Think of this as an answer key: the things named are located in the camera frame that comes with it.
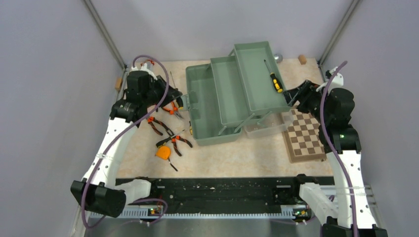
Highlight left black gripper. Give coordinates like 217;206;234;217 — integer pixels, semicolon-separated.
143;75;183;107

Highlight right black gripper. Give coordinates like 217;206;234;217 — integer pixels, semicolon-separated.
282;79;331;124

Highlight black yellow screwdriver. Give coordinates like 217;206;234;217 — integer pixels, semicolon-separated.
169;71;177;89
189;121;193;135
263;59;284;93

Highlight red black long nose pliers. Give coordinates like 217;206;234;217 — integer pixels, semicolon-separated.
155;134;194;157

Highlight green plastic toolbox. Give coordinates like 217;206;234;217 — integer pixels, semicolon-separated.
182;41;293;146

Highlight orange tape measure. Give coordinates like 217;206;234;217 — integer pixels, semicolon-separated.
155;146;178;172

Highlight orange long nose pliers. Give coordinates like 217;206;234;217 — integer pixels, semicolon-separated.
162;101;184;119

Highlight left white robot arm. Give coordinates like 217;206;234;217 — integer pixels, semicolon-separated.
70;70;182;217

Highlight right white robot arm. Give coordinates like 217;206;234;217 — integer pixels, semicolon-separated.
283;80;388;237

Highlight wooden chessboard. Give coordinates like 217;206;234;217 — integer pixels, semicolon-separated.
284;108;326;163

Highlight wooden block back right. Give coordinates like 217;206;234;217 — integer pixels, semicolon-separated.
298;54;307;65

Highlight silver metal cylinder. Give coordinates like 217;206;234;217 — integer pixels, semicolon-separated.
274;54;283;64

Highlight wooden block left edge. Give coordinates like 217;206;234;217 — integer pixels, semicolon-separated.
114;78;123;91

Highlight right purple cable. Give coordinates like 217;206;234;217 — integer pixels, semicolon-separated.
319;60;361;237

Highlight purple cable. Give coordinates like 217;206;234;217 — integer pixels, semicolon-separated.
319;60;361;237
80;55;170;230

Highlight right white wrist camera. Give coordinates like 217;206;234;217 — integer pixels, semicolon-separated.
316;67;344;93

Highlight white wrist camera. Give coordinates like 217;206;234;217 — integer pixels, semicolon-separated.
130;61;155;76
316;67;344;93

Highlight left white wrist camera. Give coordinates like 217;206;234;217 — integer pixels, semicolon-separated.
130;61;155;76

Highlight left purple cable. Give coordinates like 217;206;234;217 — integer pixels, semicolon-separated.
80;55;170;230

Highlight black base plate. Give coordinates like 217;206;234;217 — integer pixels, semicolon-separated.
147;177;302;214

